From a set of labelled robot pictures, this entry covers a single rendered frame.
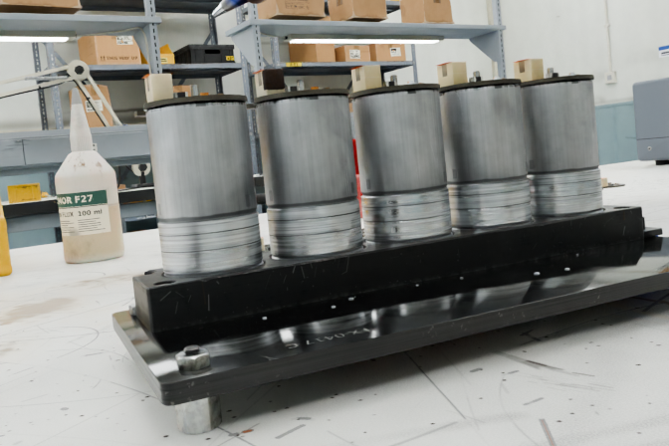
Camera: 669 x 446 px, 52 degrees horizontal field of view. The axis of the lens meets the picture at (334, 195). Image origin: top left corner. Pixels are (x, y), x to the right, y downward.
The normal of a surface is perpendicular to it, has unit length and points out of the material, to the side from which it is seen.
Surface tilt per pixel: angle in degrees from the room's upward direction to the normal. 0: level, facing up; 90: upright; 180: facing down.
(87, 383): 0
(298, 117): 90
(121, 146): 90
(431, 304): 0
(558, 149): 90
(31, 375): 0
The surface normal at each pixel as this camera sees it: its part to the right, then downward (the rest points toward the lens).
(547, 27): -0.84, 0.11
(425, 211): 0.29, 0.02
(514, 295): -0.10, -0.99
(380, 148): -0.47, 0.10
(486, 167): -0.14, 0.07
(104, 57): 0.56, -0.02
